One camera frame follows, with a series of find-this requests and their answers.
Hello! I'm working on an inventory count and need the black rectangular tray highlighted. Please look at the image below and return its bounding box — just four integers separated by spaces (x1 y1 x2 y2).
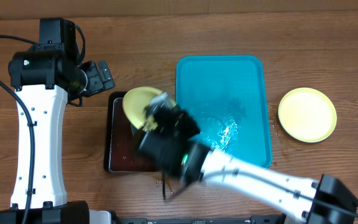
103 91 157 173

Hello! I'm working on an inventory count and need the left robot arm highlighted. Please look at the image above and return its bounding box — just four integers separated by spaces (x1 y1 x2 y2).
0 50 114 223

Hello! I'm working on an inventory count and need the yellow plate top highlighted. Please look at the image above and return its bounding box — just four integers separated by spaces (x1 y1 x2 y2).
123 86 177 130

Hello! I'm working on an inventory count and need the yellow plate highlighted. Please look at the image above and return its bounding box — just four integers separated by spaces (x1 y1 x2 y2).
123 86 177 130
277 87 337 143

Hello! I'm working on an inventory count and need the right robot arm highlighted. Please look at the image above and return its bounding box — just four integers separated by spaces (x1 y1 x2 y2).
135 103 358 223

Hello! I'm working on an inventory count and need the teal plastic tray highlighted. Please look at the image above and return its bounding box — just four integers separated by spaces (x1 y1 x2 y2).
175 55 273 168

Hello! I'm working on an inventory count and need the black base frame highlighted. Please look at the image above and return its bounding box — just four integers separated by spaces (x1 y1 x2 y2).
107 210 286 224

